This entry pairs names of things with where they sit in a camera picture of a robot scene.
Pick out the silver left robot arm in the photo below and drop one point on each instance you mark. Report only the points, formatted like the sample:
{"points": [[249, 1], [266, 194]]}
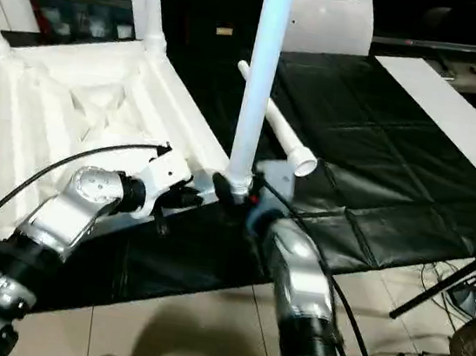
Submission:
{"points": [[72, 204]]}

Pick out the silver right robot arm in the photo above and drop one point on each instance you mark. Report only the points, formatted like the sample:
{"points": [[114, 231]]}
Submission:
{"points": [[304, 274]]}

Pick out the black padded work mat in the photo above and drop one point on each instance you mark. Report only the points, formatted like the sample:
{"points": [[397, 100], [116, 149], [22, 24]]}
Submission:
{"points": [[376, 161]]}

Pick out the small gold label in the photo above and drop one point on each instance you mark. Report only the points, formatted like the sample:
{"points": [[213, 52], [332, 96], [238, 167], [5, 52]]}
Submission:
{"points": [[224, 31]]}

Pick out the small white jar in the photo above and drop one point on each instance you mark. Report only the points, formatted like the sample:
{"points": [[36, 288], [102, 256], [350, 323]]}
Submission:
{"points": [[60, 25], [123, 31]]}

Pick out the white jar with blue print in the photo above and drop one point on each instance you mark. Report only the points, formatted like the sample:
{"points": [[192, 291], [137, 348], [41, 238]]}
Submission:
{"points": [[95, 29]]}

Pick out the black metal bar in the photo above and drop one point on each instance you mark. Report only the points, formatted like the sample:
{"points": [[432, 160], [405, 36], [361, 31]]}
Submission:
{"points": [[438, 292]]}

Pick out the white flat board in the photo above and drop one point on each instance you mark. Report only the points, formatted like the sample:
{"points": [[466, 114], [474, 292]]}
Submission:
{"points": [[456, 123]]}

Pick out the red bottle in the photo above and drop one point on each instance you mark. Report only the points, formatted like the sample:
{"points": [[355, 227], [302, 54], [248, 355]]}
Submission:
{"points": [[42, 20]]}

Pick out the black power adapter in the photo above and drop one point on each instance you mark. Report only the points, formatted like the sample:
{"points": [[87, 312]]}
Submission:
{"points": [[472, 301]]}

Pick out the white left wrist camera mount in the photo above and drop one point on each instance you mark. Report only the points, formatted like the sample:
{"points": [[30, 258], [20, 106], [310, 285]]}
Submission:
{"points": [[169, 169]]}

